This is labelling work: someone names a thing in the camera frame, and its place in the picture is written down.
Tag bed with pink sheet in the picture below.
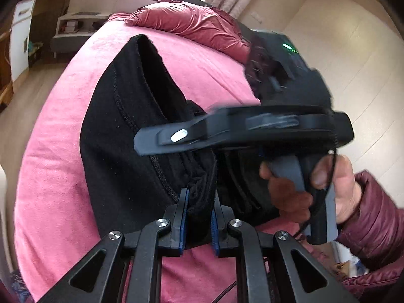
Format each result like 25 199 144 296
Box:
14 13 313 303

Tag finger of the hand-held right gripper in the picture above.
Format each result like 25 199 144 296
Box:
134 111 210 157

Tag maroon puffer jacket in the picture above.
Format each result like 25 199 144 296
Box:
342 257 404 302

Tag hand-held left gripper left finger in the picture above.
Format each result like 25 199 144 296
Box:
38 188 190 303

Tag black cable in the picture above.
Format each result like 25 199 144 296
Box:
295 137 340 239

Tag dark floral cloth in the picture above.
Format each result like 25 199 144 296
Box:
0 270 36 303

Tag white cabinet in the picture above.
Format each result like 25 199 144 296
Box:
9 0 37 83
0 0 67 105

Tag person's right hand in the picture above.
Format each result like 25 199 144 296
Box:
259 155 363 228

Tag person's right forearm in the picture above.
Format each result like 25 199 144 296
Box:
336 170 404 261

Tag black embroidered pants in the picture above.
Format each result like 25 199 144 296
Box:
79 34 281 250

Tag white and grey nightstand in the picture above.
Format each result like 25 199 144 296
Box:
50 12 110 59

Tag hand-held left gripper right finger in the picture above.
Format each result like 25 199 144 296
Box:
210 192 360 303

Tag dark red duvet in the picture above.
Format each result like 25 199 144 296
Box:
124 2 253 64

